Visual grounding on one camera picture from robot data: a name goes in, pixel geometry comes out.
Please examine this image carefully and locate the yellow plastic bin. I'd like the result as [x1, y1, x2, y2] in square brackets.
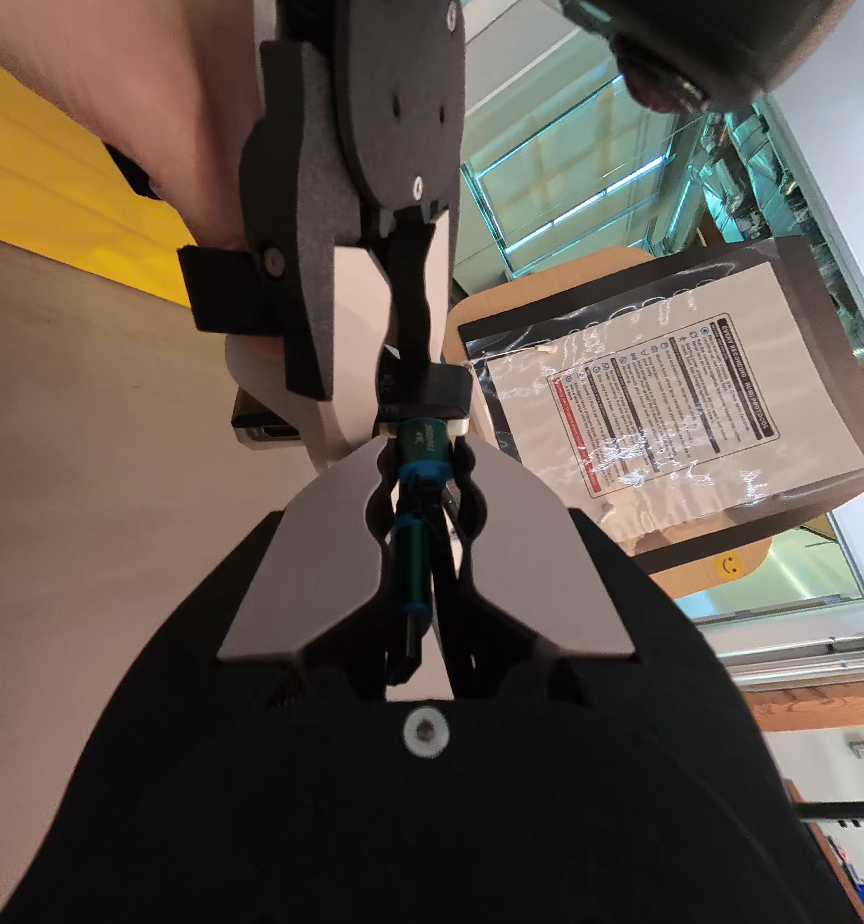
[0, 39, 200, 308]

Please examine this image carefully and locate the black hdmi hub adapter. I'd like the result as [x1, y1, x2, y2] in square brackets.
[231, 361, 474, 452]

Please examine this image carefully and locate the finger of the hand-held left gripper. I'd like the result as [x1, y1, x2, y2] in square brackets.
[385, 208, 463, 367]
[226, 244, 405, 472]

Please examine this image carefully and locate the person's left hand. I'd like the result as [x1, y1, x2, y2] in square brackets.
[0, 0, 281, 252]

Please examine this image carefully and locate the wooden display board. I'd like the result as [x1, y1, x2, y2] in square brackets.
[442, 234, 864, 600]

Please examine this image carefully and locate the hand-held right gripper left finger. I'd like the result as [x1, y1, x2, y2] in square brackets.
[217, 435, 393, 664]

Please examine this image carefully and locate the instruction sheet in plastic sleeve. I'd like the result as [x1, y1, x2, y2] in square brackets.
[459, 238, 864, 557]

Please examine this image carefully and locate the braided black hdmi cable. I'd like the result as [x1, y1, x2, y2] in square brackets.
[383, 417, 479, 697]

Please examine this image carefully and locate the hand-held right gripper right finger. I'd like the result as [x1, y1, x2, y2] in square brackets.
[452, 435, 636, 664]

